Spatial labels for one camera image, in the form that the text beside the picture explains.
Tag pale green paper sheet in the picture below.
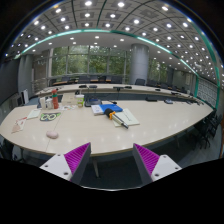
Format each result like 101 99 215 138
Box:
116 109 139 126

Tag black office chair right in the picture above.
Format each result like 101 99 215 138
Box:
194 111 222 147

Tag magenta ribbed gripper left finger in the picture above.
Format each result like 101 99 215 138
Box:
41 143 91 184

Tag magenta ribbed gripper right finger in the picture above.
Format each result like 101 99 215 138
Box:
133 143 181 185

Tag rear curved conference table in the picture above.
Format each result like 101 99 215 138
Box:
36 84 193 99

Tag pink paper card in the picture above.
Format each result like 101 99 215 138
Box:
12 117 27 133

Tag white box container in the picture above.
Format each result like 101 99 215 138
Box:
40 97 46 109

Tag yellow black handheld tool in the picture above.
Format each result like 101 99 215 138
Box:
104 108 129 129

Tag white cup green label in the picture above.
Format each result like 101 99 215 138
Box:
76 94 84 107

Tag white paper sheet left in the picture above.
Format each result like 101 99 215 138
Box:
27 109 41 119

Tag grey round pillar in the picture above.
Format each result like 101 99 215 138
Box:
129 44 149 84

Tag owl-eye mouse pad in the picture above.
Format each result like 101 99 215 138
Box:
40 112 61 121

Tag white book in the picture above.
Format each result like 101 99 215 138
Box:
91 105 103 115

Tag orange red bottle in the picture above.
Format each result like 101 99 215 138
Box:
52 89 59 109

